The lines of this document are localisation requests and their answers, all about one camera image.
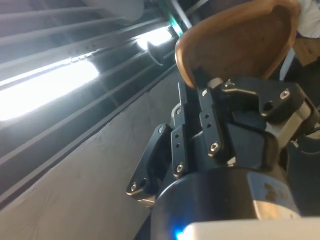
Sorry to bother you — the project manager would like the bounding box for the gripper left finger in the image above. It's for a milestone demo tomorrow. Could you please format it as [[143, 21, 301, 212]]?
[[125, 81, 191, 201]]

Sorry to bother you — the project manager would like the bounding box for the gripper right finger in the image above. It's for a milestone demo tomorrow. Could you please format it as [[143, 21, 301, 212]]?
[[194, 66, 313, 174]]

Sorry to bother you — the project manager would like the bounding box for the brown cup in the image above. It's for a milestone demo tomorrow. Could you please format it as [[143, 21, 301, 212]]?
[[174, 0, 301, 89]]

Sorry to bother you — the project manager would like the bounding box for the ceiling strip light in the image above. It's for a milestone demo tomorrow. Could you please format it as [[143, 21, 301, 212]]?
[[0, 59, 101, 123], [134, 24, 176, 50]]

